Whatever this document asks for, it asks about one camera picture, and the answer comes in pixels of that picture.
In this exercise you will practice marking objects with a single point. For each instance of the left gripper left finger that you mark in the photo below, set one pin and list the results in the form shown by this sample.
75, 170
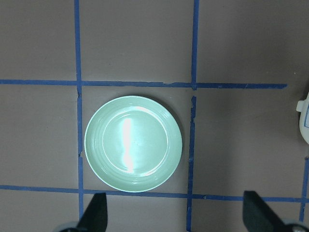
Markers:
95, 217

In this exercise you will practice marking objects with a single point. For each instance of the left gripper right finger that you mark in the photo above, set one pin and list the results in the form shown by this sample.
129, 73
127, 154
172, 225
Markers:
258, 216

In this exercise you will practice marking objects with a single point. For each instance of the white rice cooker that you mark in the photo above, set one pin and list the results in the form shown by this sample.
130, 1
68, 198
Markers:
303, 108

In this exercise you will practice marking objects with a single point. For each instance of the left green plate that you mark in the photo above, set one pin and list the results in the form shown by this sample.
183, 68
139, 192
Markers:
133, 144

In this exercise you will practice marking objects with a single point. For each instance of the brown paper table mat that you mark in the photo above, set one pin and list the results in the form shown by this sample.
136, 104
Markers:
230, 71

